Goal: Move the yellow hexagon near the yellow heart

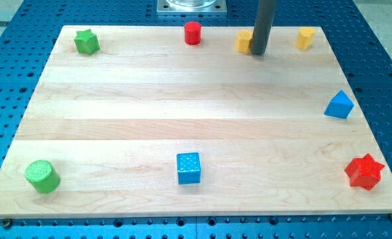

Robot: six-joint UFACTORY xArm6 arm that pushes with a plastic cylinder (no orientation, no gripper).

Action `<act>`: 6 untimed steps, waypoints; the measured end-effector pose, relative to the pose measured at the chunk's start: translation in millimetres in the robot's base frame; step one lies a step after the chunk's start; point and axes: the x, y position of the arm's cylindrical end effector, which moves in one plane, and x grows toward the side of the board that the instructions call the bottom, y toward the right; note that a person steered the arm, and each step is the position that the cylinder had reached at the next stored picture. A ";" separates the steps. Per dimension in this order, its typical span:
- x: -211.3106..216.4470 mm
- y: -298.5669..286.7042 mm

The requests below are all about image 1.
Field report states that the blue cube block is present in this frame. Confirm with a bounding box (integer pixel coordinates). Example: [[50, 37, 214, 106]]
[[176, 153, 201, 185]]

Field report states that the yellow heart block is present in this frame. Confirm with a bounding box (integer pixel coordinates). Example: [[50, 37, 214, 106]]
[[296, 27, 316, 50]]

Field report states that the blue perforated metal table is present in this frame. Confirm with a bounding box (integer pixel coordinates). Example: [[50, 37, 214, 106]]
[[0, 0, 392, 238]]

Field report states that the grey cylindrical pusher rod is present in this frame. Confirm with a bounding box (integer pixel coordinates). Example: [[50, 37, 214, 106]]
[[250, 0, 277, 55]]

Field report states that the green star block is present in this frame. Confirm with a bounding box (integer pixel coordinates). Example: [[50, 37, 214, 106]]
[[74, 29, 100, 55]]

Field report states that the green cylinder block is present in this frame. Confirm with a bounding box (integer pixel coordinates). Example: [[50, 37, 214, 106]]
[[25, 160, 60, 194]]

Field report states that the yellow hexagon block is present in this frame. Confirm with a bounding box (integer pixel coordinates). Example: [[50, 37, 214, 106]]
[[235, 29, 253, 53]]

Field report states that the light wooden board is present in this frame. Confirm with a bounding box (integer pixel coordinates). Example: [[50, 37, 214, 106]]
[[0, 25, 392, 218]]

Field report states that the red cylinder block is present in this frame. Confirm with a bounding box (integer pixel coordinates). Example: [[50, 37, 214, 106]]
[[184, 21, 201, 45]]

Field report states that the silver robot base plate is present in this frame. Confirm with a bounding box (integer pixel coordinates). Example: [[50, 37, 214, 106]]
[[157, 0, 227, 14]]

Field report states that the blue triangle block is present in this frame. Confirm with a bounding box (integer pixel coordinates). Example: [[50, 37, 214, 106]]
[[324, 90, 354, 119]]

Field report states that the red star block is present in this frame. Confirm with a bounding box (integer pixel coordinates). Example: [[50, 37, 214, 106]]
[[344, 153, 385, 191]]

